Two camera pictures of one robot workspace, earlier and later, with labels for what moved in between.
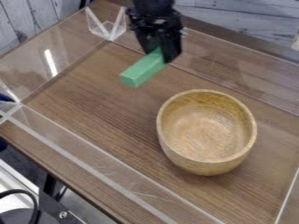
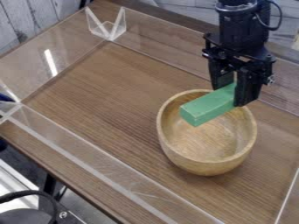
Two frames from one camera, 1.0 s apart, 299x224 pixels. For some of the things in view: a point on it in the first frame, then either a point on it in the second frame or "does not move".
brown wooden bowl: (207, 130) does not move
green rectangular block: (149, 66) → (208, 106)
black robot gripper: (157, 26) → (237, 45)
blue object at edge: (4, 97) does not move
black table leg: (49, 185) does not move
